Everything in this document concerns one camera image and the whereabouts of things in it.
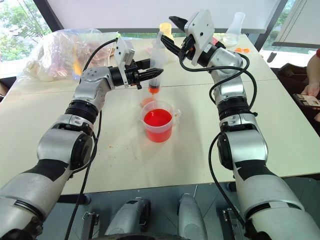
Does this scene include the metal table bracket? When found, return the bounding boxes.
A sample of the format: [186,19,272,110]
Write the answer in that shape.
[80,210,100,240]
[220,208,239,240]

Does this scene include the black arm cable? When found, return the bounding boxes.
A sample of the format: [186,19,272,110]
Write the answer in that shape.
[63,37,120,240]
[178,53,259,227]

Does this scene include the clear plastic syringe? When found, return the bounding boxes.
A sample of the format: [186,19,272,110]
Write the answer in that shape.
[147,31,166,96]

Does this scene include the grey robot right leg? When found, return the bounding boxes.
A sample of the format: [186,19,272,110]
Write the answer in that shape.
[176,192,209,240]

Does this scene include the grey robot left leg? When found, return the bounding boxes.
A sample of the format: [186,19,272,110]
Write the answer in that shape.
[104,196,152,237]

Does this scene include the large clear measuring cup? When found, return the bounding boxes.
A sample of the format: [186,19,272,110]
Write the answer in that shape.
[139,100,182,144]

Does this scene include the person's bare hand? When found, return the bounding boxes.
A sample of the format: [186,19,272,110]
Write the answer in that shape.
[300,81,320,99]

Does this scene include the grey robot leg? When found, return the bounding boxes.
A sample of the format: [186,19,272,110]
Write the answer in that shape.
[176,192,209,240]
[104,196,152,237]

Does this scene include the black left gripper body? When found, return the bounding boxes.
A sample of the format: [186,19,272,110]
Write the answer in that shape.
[124,61,144,90]

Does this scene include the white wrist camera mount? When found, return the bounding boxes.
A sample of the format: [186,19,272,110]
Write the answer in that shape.
[114,37,136,88]
[183,9,216,67]

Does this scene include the white board panel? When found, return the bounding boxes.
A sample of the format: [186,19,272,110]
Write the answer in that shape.
[46,0,281,34]

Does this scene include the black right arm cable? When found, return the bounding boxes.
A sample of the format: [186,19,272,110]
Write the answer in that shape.
[178,53,259,227]

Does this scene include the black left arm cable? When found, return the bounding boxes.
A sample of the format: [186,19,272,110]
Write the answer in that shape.
[63,37,120,240]

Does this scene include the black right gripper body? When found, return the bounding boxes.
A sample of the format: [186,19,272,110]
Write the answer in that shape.
[178,34,198,60]

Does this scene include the clear conical flask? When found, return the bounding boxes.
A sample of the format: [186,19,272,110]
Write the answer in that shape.
[222,11,246,47]

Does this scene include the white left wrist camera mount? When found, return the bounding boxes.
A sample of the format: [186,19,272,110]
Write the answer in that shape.
[114,37,136,88]

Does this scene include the clear plastic bag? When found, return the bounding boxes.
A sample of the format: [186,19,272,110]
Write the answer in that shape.
[16,28,121,83]

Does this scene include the yellow plastic cup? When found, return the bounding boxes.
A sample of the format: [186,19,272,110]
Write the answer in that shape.
[159,22,174,41]

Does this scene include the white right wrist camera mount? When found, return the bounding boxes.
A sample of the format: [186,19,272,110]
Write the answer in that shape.
[183,9,216,67]

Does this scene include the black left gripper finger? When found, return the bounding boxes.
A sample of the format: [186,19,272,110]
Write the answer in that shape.
[138,68,165,83]
[134,58,152,71]

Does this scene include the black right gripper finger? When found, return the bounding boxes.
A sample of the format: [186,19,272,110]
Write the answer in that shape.
[160,34,184,57]
[168,15,188,33]

